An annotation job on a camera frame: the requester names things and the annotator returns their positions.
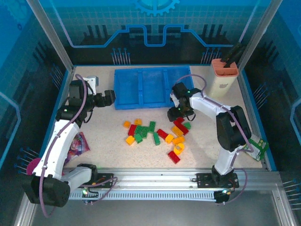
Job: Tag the long red lego brick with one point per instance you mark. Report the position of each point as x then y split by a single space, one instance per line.
184 129

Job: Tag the long yellow lego brick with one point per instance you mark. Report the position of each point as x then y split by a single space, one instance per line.
177 131

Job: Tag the long green lego brick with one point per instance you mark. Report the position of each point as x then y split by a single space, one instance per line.
152 126
156 139

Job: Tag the sloped green lego brick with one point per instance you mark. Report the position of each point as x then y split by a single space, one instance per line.
138 138

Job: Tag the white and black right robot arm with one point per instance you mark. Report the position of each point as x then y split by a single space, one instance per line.
204 103

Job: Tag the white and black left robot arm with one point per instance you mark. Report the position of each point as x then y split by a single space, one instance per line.
61 141

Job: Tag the wide orange lego brick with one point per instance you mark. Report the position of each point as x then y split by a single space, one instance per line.
179 140

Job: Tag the yellow round hollow lego piece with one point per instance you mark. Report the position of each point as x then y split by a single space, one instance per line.
176 150

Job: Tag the blue three-compartment plastic bin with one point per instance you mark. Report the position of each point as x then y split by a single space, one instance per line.
150 87

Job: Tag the cream container with orange lid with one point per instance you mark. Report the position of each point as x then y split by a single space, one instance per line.
221 84

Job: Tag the colourful pink snack packet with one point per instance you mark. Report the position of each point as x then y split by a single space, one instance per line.
78 146

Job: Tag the green snack packet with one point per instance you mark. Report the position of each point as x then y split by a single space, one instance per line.
257 147

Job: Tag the pink round disc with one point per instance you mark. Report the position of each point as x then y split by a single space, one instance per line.
31 166

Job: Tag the aluminium frame post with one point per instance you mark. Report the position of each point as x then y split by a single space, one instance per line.
50 35
257 33

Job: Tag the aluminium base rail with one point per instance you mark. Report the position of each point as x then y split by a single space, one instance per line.
152 179

